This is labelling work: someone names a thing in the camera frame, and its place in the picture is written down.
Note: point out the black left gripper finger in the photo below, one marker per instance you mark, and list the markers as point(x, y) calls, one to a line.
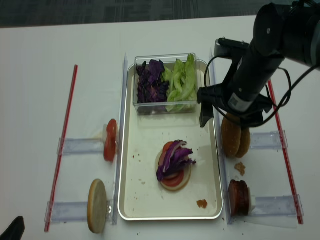
point(15, 230)

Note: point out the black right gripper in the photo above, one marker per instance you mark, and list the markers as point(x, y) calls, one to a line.
point(240, 93)

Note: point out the sesame top bun front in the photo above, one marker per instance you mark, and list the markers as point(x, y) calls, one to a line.
point(231, 135)

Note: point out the sesame bun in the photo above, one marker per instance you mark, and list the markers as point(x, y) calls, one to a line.
point(245, 141)
point(231, 135)

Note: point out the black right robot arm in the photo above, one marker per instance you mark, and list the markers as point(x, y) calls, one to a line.
point(280, 32)

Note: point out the green lettuce leaves in box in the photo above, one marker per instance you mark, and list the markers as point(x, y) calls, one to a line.
point(182, 79)

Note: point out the brown meat patties stack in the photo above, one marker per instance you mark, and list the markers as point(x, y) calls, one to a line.
point(239, 198)

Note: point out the tomato slices on bun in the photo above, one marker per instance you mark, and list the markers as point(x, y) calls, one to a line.
point(162, 157)

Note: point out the white pusher block at patties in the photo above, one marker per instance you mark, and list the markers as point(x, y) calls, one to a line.
point(252, 202)

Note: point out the tomato slices upright stack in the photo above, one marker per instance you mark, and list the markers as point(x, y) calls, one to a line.
point(110, 142)

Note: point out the sesame top bun rear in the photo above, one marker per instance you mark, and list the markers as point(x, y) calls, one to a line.
point(245, 141)

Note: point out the right red strip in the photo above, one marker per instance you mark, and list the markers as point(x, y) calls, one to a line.
point(299, 214)

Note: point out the red strip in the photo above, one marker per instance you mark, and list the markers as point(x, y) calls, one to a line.
point(59, 158)
point(299, 214)

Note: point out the brown crumb on table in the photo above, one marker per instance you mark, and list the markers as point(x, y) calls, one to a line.
point(240, 167)

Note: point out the purple cabbage leaf on burger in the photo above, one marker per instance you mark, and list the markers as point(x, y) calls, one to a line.
point(176, 158)

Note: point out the clear plastic salad box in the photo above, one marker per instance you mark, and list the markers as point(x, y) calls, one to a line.
point(168, 61)

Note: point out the purple cabbage leaves in box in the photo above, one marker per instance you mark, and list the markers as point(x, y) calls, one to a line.
point(151, 88)

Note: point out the pale bun half upright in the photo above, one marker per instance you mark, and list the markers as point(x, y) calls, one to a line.
point(97, 207)

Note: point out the orange crumb on tray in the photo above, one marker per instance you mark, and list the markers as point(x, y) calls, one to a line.
point(202, 203)

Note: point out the metal baking tray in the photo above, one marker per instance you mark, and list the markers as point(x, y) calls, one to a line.
point(141, 197)

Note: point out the left red strip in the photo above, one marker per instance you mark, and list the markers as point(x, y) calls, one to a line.
point(59, 158)

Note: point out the upper right clear slider rail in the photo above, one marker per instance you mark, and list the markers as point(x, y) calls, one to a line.
point(273, 140)

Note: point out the clear slider rail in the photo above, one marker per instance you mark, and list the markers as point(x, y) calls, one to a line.
point(273, 140)
point(64, 212)
point(275, 206)
point(82, 146)

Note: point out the lower left clear slider rail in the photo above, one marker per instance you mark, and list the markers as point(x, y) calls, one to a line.
point(64, 212)

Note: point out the right long clear rail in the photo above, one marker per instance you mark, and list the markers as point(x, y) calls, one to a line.
point(222, 166)

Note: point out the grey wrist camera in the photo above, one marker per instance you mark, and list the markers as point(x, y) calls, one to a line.
point(229, 49)

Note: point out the upper left clear slider rail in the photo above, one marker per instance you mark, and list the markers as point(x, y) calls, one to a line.
point(82, 146)

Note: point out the lower right clear slider rail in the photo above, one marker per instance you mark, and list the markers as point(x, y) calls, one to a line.
point(275, 206)

